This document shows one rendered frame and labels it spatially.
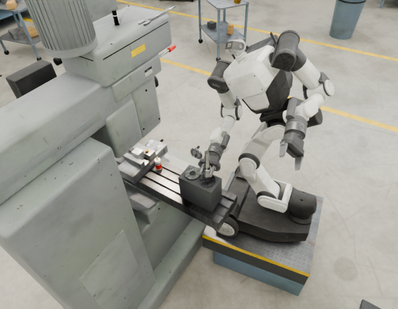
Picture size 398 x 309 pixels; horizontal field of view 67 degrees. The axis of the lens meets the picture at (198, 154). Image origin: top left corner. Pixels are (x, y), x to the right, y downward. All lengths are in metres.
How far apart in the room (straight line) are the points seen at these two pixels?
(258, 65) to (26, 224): 1.15
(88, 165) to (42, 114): 0.25
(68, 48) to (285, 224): 1.70
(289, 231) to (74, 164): 1.48
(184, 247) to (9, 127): 1.67
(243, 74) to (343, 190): 2.07
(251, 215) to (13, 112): 1.59
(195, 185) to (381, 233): 1.95
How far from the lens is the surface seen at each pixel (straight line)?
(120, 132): 1.48
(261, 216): 2.23
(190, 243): 2.52
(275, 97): 1.58
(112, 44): 1.31
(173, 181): 1.96
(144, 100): 1.57
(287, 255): 2.30
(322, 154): 3.60
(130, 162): 2.01
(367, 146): 3.89
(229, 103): 1.86
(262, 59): 1.51
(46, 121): 1.22
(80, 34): 1.24
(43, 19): 1.23
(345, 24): 6.07
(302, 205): 2.14
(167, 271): 2.43
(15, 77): 1.62
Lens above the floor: 2.41
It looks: 45 degrees down
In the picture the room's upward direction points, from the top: 3 degrees counter-clockwise
